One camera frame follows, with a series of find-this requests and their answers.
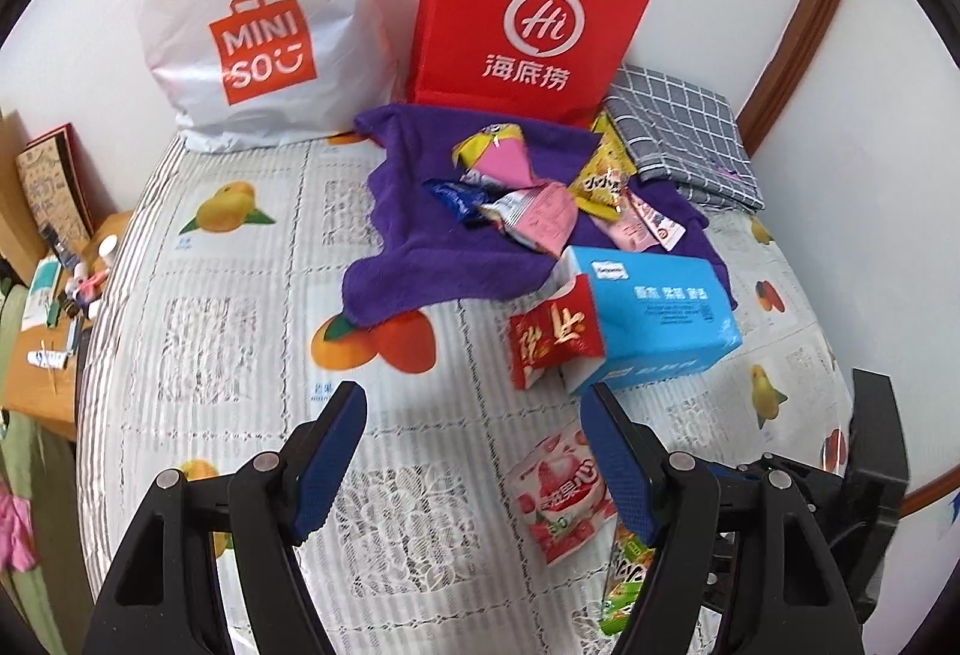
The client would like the pink white candy packet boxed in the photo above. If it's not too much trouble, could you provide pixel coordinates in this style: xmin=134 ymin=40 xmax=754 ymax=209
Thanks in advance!
xmin=607 ymin=188 xmax=688 ymax=253

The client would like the white plastic bag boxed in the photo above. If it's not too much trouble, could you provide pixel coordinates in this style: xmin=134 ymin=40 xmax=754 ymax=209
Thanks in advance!
xmin=135 ymin=0 xmax=398 ymax=154

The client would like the green cloth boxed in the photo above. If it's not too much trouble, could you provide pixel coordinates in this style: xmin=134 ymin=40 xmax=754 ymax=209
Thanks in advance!
xmin=0 ymin=287 xmax=95 ymax=655

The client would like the white tube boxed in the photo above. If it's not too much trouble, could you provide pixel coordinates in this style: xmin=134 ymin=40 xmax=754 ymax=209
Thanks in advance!
xmin=27 ymin=346 xmax=77 ymax=372

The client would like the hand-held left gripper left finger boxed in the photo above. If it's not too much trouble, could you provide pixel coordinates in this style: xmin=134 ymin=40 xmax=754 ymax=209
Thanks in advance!
xmin=82 ymin=381 xmax=368 ymax=655

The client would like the purple towel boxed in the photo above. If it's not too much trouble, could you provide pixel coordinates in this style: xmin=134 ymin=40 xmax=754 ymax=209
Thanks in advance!
xmin=341 ymin=104 xmax=740 ymax=330

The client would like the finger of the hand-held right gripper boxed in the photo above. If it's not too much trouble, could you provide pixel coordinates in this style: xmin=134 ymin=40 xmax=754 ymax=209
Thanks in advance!
xmin=784 ymin=464 xmax=856 ymax=522
xmin=847 ymin=366 xmax=910 ymax=528

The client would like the strawberry print snack packet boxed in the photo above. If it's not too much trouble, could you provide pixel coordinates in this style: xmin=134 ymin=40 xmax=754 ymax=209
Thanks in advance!
xmin=508 ymin=428 xmax=620 ymax=567

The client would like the blue tissue box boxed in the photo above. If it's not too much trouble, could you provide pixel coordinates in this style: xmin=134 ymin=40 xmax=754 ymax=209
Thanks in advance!
xmin=561 ymin=245 xmax=743 ymax=399

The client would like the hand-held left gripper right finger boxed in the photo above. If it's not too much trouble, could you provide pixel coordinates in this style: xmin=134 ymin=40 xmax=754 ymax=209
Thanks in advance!
xmin=579 ymin=383 xmax=863 ymax=655

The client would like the teal small box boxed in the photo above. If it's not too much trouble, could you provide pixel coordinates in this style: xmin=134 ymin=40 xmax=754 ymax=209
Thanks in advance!
xmin=21 ymin=252 xmax=67 ymax=331

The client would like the brown wooden door trim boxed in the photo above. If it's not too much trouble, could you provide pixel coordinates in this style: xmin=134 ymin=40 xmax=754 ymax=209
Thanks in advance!
xmin=739 ymin=0 xmax=863 ymax=161

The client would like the red snack packet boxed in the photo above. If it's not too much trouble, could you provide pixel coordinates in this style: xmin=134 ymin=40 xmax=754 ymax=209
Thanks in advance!
xmin=508 ymin=275 xmax=608 ymax=391

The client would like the pink cloth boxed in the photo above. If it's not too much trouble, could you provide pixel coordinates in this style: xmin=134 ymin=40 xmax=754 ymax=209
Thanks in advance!
xmin=0 ymin=475 xmax=40 ymax=573

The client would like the pink silver snack packet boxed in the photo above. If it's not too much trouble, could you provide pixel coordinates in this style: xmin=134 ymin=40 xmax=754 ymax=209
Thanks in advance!
xmin=480 ymin=182 xmax=580 ymax=260

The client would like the wooden desk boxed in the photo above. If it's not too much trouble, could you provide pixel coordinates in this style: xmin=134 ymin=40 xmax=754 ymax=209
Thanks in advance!
xmin=0 ymin=212 xmax=136 ymax=446

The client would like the green snack packet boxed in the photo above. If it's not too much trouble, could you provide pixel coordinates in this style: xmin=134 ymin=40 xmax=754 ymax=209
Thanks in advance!
xmin=602 ymin=524 xmax=658 ymax=639

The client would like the pink and yellow snack packet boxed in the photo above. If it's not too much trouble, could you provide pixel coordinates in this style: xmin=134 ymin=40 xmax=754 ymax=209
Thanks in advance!
xmin=452 ymin=125 xmax=535 ymax=187

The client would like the dark blue snack packet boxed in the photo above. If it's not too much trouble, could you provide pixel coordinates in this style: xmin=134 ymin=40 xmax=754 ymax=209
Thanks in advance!
xmin=426 ymin=177 xmax=490 ymax=226

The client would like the red paper bag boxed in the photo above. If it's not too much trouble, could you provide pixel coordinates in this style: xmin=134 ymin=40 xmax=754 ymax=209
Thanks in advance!
xmin=405 ymin=0 xmax=665 ymax=131

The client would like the grey checked cloth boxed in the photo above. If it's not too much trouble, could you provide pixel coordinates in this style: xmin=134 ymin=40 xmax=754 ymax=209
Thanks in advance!
xmin=604 ymin=64 xmax=767 ymax=212

